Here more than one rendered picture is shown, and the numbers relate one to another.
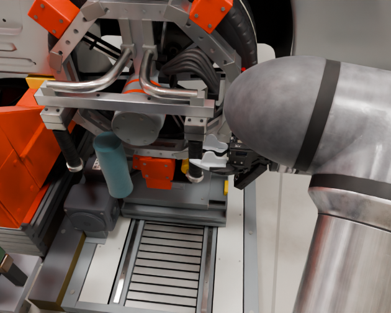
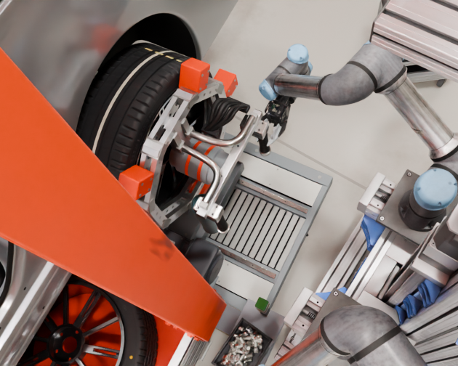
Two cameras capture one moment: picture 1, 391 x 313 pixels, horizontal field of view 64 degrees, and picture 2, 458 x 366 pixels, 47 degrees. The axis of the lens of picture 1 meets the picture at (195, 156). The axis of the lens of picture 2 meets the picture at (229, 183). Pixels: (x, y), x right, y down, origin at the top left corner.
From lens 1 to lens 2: 140 cm
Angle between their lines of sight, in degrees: 32
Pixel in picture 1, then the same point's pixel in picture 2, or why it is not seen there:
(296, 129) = (371, 86)
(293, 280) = (303, 137)
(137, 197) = (194, 229)
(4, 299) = (274, 324)
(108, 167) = not seen: hidden behind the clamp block
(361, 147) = (384, 74)
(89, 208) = (211, 260)
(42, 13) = (142, 189)
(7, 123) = not seen: hidden behind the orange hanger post
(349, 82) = (369, 65)
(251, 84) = (348, 90)
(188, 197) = not seen: hidden behind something
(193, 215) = (227, 188)
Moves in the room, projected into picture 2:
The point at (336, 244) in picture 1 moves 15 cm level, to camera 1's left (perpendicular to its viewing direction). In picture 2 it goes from (400, 95) to (386, 139)
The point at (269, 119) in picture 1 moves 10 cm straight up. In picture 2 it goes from (364, 91) to (368, 72)
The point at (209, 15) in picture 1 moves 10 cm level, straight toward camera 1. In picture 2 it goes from (204, 80) to (231, 90)
